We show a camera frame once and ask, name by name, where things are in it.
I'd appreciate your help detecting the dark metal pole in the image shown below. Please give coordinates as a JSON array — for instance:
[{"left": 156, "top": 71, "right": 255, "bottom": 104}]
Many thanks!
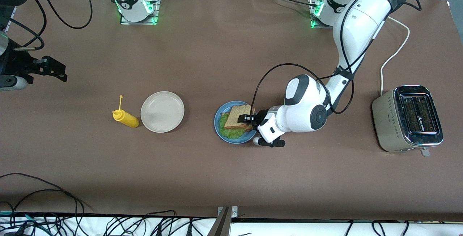
[{"left": 208, "top": 207, "right": 231, "bottom": 236}]

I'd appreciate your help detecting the green lettuce leaf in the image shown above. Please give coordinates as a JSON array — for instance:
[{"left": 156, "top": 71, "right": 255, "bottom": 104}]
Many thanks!
[{"left": 220, "top": 112, "right": 254, "bottom": 139}]

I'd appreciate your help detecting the small metal bracket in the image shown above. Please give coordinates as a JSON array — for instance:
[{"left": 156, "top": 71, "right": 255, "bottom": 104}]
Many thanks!
[{"left": 217, "top": 206, "right": 238, "bottom": 218}]

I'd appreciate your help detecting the long black cable loop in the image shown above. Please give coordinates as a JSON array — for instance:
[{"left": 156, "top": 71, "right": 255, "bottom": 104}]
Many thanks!
[{"left": 0, "top": 173, "right": 93, "bottom": 236}]

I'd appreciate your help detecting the yellow squeeze bottle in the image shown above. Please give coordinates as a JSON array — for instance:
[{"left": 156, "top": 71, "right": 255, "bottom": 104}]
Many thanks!
[{"left": 112, "top": 95, "right": 140, "bottom": 128}]

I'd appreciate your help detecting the blue round plate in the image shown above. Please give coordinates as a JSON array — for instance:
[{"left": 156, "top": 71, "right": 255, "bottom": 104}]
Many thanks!
[{"left": 214, "top": 101, "right": 259, "bottom": 144}]

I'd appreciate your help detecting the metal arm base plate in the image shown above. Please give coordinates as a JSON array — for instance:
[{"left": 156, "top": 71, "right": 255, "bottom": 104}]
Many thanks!
[
  {"left": 310, "top": 0, "right": 339, "bottom": 30},
  {"left": 120, "top": 0, "right": 160, "bottom": 25}
]

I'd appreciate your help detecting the beige chrome toaster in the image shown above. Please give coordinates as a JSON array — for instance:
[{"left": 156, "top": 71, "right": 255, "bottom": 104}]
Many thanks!
[{"left": 372, "top": 85, "right": 444, "bottom": 157}]

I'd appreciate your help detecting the white toaster power cord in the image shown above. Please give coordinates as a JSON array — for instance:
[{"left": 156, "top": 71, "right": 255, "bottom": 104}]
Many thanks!
[{"left": 380, "top": 16, "right": 411, "bottom": 96}]

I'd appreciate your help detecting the beige round plate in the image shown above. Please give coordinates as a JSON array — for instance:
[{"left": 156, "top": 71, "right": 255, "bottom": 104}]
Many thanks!
[{"left": 140, "top": 91, "right": 185, "bottom": 133}]

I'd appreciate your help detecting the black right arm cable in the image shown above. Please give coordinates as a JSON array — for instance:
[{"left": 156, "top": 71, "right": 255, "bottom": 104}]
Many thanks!
[{"left": 7, "top": 0, "right": 93, "bottom": 50}]

